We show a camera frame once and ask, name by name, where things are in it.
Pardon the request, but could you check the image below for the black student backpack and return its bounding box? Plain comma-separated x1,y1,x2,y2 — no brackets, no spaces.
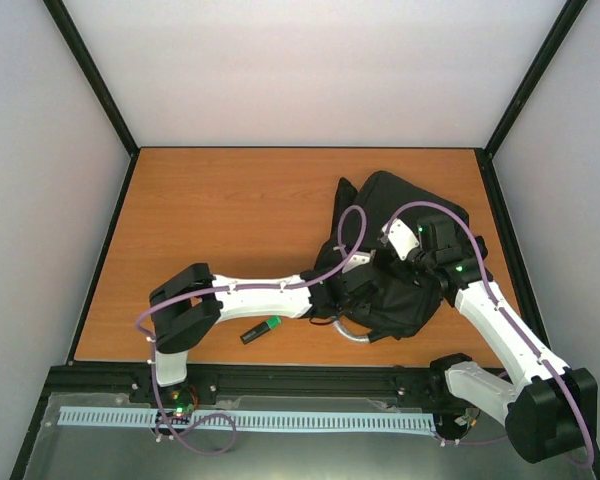
304,171,488,343

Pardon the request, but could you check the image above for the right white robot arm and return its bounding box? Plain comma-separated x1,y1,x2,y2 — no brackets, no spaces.
381,208,597,468

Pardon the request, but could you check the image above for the right black frame post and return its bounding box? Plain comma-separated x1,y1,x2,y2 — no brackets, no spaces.
483,0,589,156

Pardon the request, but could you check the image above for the purple cable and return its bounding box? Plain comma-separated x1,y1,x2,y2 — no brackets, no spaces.
384,200,596,469
134,205,369,456

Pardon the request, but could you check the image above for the light blue cable duct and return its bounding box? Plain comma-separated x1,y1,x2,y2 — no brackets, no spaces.
57,406,435,436

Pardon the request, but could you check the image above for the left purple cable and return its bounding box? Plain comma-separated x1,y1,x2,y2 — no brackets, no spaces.
134,205,369,456

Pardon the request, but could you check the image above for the black frame post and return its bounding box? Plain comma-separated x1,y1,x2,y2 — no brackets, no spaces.
483,0,589,156
42,0,141,157

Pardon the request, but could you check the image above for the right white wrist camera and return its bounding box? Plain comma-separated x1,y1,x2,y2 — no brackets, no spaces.
381,218,420,261

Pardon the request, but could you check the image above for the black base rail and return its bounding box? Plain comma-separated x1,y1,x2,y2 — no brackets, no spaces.
43,362,469,413

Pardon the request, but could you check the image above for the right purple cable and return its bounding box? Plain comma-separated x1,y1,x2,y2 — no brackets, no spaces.
384,200,596,469

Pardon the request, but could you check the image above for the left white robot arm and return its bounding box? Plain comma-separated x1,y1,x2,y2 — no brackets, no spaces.
149,263,381,403

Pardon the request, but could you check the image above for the left black frame post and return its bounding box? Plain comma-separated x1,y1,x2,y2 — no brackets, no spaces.
42,0,141,157

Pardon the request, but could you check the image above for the green black highlighter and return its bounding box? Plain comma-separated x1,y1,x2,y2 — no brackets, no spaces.
240,316,282,345

